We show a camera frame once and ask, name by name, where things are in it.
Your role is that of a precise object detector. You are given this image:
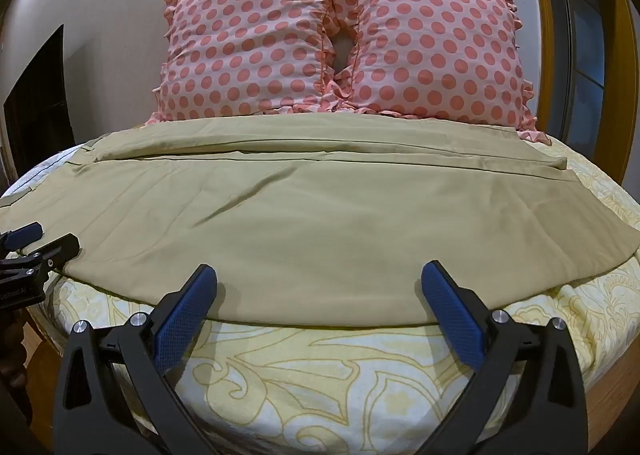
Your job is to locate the dark wooden cabinet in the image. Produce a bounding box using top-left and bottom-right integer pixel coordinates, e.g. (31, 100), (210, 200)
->
(2, 24), (76, 151)

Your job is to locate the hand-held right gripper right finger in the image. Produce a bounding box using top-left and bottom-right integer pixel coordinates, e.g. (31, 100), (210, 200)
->
(420, 260), (603, 455)

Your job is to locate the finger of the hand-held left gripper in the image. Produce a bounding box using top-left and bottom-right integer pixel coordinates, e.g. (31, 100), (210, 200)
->
(0, 233), (81, 281)
(0, 222), (43, 252)

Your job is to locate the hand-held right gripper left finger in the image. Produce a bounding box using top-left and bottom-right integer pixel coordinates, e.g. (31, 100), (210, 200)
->
(52, 263), (219, 455)

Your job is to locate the dark glass door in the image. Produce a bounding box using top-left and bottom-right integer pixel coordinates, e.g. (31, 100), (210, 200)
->
(535, 0), (640, 186)

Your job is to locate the bed with yellow floral sheet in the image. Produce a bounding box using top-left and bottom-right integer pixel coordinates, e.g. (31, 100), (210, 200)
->
(0, 132), (640, 455)

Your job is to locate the pink polka dot pillow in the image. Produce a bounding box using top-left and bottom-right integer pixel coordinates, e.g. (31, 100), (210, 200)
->
(322, 0), (543, 141)
(146, 0), (341, 126)

